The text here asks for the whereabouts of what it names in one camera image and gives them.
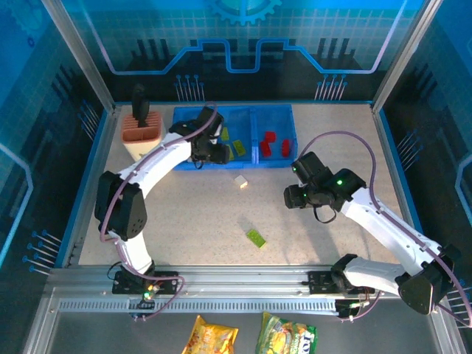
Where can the aluminium frame post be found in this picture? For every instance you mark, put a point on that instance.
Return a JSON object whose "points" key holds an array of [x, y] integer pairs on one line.
{"points": [[81, 55], [405, 55]]}

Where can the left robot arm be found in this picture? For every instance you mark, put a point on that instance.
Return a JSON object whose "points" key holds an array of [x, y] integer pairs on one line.
{"points": [[155, 166]]}

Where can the blue three-compartment tray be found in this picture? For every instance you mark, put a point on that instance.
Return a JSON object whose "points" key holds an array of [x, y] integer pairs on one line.
{"points": [[243, 121]]}

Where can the aluminium mounting rail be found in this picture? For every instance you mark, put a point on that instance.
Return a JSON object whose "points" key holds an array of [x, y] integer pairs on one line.
{"points": [[239, 276]]}

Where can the small white lego brick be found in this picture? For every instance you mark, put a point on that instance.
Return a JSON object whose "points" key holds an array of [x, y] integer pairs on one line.
{"points": [[240, 181]]}

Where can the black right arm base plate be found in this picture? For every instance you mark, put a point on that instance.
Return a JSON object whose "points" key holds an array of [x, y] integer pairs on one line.
{"points": [[319, 282]]}

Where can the yellow snack bag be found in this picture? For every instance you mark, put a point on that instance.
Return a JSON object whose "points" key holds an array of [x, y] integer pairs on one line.
{"points": [[210, 335]]}

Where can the green snack bag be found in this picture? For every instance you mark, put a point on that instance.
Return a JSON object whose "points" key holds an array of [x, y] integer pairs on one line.
{"points": [[285, 335]]}

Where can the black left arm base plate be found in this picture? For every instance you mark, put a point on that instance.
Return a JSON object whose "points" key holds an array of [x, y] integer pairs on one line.
{"points": [[123, 287]]}

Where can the black utensil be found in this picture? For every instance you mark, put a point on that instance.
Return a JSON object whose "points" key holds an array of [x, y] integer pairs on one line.
{"points": [[140, 107]]}

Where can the orange and white utensil holder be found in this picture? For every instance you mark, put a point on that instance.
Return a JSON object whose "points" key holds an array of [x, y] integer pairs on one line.
{"points": [[142, 132]]}

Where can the small controller board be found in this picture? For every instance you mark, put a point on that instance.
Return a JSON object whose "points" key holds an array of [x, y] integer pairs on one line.
{"points": [[148, 295], [350, 308]]}

